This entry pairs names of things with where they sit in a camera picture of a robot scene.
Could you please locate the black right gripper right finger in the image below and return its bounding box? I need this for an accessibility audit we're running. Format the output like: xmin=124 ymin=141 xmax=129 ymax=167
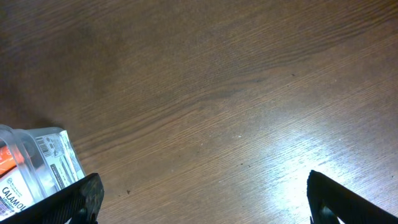
xmin=307 ymin=170 xmax=397 ymax=224

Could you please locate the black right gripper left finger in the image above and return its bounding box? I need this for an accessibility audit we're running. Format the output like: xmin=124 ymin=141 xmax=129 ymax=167
xmin=2 ymin=173 xmax=104 ymax=224

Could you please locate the orange tube white cap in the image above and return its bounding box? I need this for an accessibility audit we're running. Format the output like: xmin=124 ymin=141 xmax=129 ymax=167
xmin=0 ymin=146 xmax=25 ymax=176

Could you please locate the clear plastic container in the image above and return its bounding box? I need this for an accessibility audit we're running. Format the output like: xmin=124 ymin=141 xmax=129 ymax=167
xmin=0 ymin=124 xmax=87 ymax=220

